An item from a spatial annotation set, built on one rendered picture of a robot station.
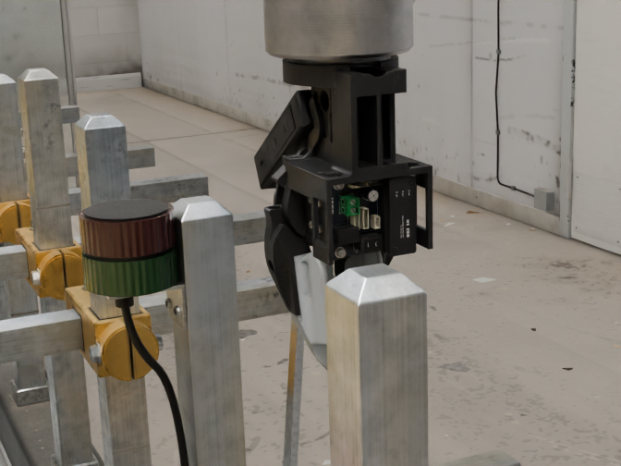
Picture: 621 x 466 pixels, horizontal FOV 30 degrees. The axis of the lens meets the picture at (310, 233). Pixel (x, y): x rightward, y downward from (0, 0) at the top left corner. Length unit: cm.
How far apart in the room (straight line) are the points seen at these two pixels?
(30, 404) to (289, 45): 96
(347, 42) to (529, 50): 428
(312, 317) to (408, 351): 23
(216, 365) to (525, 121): 428
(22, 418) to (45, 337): 48
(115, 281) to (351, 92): 19
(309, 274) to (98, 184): 29
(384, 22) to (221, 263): 19
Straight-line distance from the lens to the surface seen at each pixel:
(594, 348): 367
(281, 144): 76
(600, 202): 467
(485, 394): 330
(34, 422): 151
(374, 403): 53
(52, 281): 122
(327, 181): 67
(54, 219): 124
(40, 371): 155
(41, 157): 122
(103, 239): 72
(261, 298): 110
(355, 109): 67
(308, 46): 67
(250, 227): 135
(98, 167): 97
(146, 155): 182
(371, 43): 67
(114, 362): 99
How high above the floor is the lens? 129
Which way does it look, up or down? 15 degrees down
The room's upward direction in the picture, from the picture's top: 2 degrees counter-clockwise
